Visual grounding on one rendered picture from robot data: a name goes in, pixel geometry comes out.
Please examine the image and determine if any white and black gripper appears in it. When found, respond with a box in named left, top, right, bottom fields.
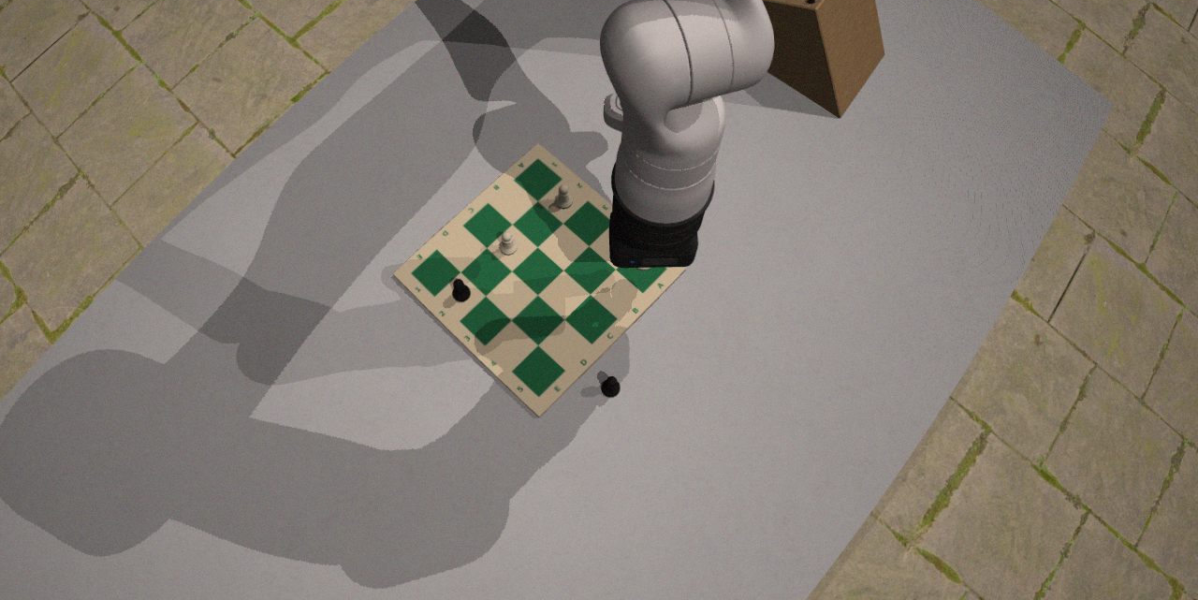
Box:
left=604, top=93, right=716, bottom=268

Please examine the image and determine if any black pawn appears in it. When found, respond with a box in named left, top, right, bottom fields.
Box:
left=603, top=376, right=621, bottom=398
left=453, top=279, right=471, bottom=302

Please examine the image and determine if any white pawn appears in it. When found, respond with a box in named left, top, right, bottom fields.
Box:
left=500, top=231, right=518, bottom=255
left=555, top=184, right=573, bottom=210

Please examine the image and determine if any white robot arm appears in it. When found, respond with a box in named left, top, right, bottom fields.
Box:
left=600, top=0, right=774, bottom=188

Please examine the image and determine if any green and cream chessboard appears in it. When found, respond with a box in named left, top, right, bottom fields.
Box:
left=393, top=143, right=686, bottom=417

